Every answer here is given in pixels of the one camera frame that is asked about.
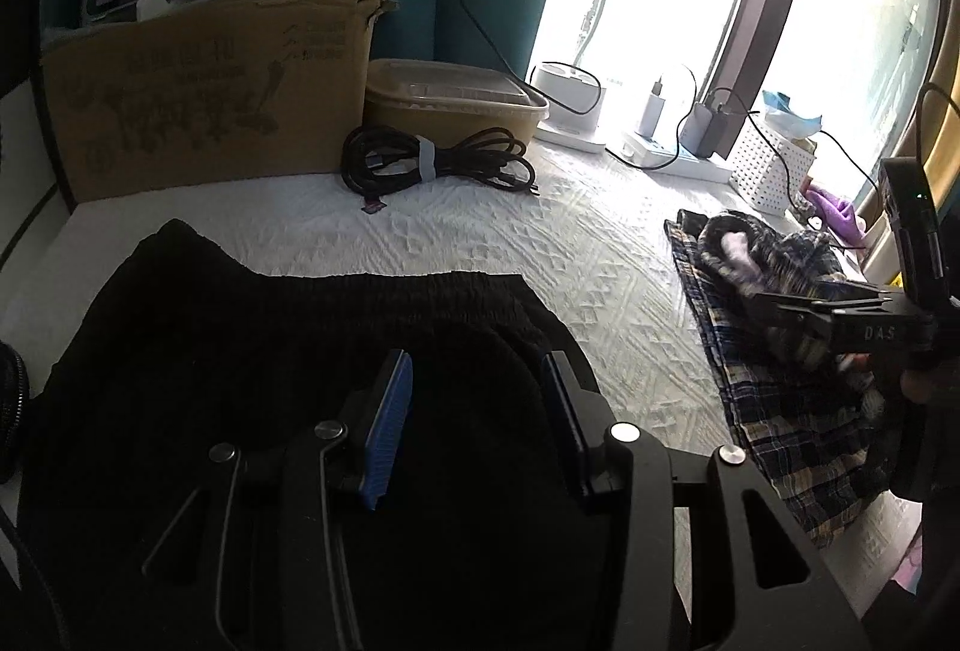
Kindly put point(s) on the small dark card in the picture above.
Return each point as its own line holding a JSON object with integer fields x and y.
{"x": 373, "y": 206}

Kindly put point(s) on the person's right hand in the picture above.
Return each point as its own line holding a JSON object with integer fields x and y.
{"x": 916, "y": 385}

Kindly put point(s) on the black round case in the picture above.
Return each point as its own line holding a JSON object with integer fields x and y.
{"x": 11, "y": 411}

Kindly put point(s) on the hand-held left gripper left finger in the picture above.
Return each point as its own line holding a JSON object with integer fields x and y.
{"x": 386, "y": 426}

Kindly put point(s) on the blue plaid pants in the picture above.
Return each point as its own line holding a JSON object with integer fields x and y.
{"x": 787, "y": 441}

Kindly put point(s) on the black charger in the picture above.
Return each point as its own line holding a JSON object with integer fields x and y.
{"x": 711, "y": 130}

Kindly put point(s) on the purple cloth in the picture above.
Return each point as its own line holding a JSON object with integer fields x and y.
{"x": 836, "y": 216}

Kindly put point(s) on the cardboard box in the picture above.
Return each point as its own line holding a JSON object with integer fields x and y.
{"x": 187, "y": 96}

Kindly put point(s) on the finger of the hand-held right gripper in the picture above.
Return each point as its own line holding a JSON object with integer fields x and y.
{"x": 825, "y": 302}
{"x": 817, "y": 336}

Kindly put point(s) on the brown lidded food container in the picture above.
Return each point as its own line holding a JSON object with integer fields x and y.
{"x": 450, "y": 111}

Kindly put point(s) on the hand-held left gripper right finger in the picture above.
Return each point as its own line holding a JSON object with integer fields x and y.
{"x": 562, "y": 426}

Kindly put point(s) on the white charger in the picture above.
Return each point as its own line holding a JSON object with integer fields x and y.
{"x": 651, "y": 111}

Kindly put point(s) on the white power strip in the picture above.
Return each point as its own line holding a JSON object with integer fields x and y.
{"x": 675, "y": 163}

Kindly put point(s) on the black pants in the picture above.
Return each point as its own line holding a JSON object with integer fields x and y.
{"x": 225, "y": 336}

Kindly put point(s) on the white plastic basket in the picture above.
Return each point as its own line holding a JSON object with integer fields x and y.
{"x": 765, "y": 171}

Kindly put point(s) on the light blue tissue pack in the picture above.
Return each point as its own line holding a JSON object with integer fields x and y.
{"x": 791, "y": 115}

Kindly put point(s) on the white textured table mat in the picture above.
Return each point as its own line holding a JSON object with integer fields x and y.
{"x": 600, "y": 246}

